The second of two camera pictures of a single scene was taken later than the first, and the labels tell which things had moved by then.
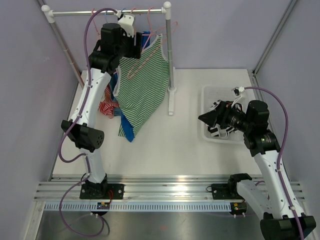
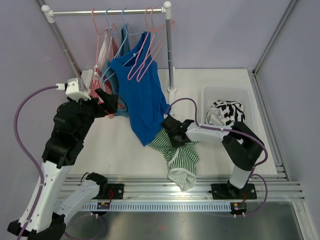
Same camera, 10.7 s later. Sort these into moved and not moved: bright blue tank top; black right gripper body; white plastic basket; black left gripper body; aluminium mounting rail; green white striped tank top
Moved: black right gripper body; black left gripper body; green white striped tank top; bright blue tank top
Not moved: aluminium mounting rail; white plastic basket
